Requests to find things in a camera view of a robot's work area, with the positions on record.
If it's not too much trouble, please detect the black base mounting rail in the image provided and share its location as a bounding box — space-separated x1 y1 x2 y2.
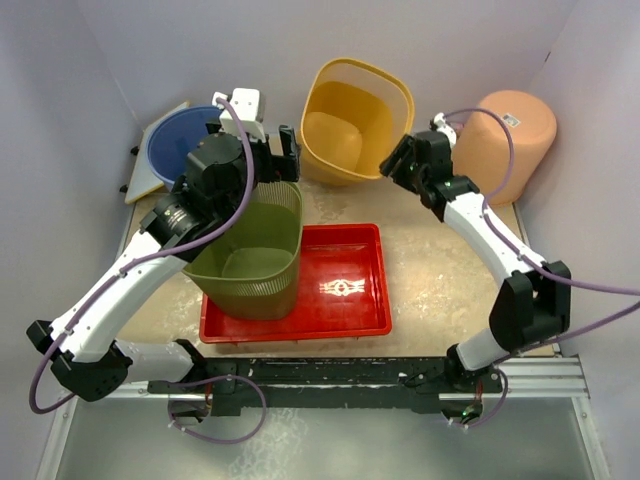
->
148 356 503 417

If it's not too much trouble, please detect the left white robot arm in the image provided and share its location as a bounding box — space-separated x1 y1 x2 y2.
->
26 120 300 402

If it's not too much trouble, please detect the aluminium frame rail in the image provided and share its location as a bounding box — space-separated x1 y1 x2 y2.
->
34 204 611 480

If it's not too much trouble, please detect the green mesh waste basket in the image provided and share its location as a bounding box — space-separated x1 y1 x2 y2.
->
183 182 303 321

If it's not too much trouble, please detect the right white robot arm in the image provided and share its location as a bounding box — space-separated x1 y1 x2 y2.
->
380 131 571 391

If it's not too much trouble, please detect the blue round plastic bucket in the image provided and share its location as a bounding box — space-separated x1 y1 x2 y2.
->
146 105 221 190

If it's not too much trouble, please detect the red plastic tray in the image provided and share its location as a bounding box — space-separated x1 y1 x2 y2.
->
199 223 392 344

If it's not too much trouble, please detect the orange round plastic bucket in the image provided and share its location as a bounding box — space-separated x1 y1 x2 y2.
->
452 90 557 206

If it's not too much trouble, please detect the small whiteboard yellow frame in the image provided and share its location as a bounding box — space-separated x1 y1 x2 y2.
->
124 101 190 205

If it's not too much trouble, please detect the yellow mesh waste basket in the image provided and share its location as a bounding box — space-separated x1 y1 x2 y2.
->
298 57 415 186

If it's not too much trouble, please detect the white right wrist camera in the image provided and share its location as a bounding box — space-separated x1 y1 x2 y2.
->
430 112 457 136

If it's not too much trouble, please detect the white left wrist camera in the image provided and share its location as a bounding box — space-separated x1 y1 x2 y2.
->
212 88 267 143

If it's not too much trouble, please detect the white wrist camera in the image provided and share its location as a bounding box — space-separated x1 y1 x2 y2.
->
212 88 267 143
430 112 457 136

